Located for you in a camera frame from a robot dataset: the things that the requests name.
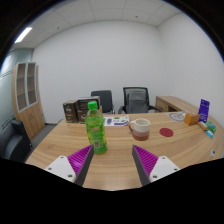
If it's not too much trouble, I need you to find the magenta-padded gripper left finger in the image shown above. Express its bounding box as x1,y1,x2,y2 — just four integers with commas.
43,144,95,187

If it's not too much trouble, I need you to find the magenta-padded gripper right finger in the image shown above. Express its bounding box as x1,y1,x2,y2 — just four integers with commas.
131,144,181,187

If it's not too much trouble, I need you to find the green drink bottle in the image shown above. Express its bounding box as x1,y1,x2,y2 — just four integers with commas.
84,100,108,155

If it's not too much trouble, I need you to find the flat round red coaster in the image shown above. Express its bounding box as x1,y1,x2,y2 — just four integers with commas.
159,127,175,138

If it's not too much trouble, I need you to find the white and brown mug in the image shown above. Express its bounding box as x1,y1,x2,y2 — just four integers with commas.
128,118,152,142

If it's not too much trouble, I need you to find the black armchair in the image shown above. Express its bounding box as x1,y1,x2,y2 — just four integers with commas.
0,119,33,163

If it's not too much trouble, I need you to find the small dark brown carton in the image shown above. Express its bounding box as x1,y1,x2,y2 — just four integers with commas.
62,99,80,124

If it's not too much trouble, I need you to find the orange cardboard box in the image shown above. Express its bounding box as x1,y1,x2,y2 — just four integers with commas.
183,112,201,127

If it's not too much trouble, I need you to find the wooden shelf unit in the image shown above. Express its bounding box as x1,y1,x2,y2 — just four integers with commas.
11,61,46,140

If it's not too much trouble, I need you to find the green flat packet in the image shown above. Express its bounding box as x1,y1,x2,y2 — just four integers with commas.
205,120,218,134

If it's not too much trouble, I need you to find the white printed sticker sheet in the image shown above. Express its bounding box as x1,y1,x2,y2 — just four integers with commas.
103,115,130,127

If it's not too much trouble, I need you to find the wooden side desk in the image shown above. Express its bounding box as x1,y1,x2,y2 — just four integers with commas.
155,95,201,114

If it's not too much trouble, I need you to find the large dark brown carton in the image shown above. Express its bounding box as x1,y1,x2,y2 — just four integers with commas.
76,96,101,124

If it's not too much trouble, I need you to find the purple standing pouch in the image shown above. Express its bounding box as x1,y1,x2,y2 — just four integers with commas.
198,98,211,124

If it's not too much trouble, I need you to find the black padded office chair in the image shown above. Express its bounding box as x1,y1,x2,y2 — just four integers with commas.
90,89,116,115

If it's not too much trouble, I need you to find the ceiling light panel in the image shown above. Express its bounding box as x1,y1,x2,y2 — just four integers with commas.
14,26,34,44

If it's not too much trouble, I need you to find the white sheet with grey ring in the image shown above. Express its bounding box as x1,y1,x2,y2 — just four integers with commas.
167,111,187,122

